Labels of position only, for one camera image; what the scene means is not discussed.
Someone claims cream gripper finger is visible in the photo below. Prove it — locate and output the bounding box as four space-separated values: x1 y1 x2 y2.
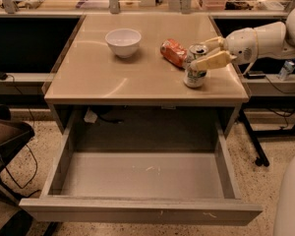
203 36 225 51
191 50 236 71

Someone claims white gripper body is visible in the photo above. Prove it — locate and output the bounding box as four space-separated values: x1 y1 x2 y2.
224 28 258 65

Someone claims green white 7up can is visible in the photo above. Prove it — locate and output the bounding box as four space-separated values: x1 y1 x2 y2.
183 44 207 89

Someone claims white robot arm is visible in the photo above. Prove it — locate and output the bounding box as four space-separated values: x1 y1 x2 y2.
191 8 295 236

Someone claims crushed orange soda can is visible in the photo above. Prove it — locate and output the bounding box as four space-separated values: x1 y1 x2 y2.
160 38 187 68

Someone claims open grey top drawer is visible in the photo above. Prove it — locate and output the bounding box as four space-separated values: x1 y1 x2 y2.
21 108 262 225

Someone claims white stick with black tip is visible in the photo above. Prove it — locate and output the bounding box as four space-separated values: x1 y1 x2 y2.
243 63 254 76

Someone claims black device on shelf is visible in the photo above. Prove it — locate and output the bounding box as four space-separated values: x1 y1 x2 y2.
245 71 266 80

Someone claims small blue white carton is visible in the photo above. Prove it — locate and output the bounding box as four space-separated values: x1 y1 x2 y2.
277 60 295 81

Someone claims white bowl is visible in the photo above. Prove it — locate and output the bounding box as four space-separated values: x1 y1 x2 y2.
105 29 142 58

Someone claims beige top cabinet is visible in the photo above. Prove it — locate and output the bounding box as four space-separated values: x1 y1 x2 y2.
40 13 252 135

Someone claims brown office chair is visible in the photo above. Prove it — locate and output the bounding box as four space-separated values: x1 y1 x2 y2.
0 104 34 204

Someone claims black floor cable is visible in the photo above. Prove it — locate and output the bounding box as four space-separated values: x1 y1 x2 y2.
3 74 42 199

